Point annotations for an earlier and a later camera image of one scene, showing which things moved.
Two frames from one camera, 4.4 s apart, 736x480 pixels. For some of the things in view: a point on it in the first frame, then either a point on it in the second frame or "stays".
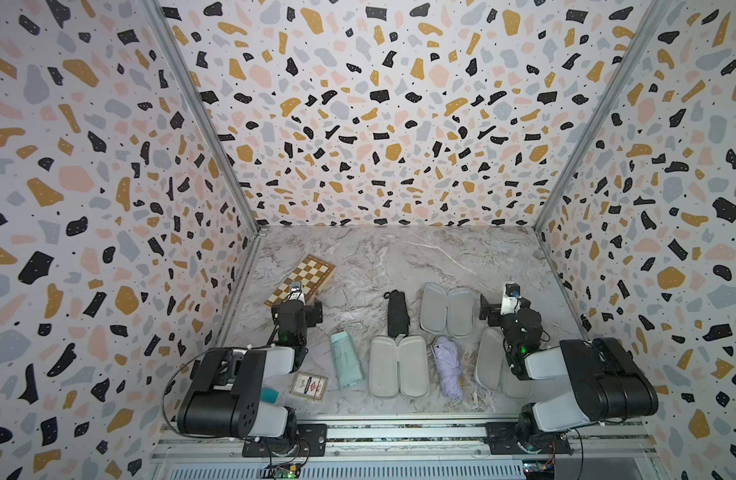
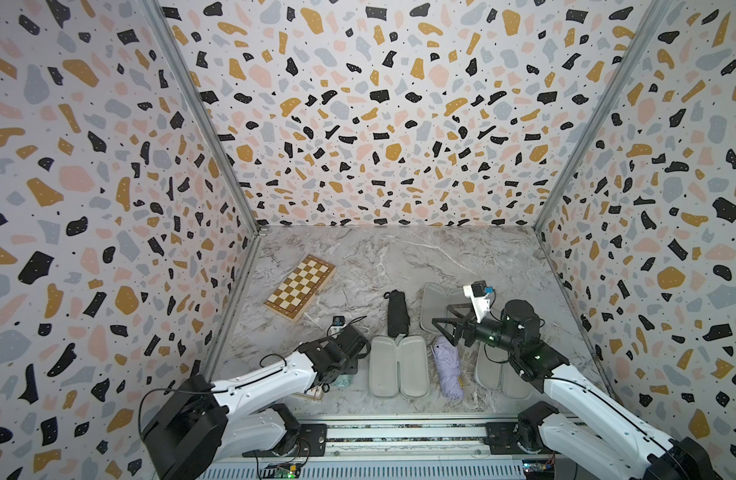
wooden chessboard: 312,274 stays
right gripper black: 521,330 → 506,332
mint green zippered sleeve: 401,367 stays
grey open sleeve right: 493,369 stays
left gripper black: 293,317 → 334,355
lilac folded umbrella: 447,355 stays
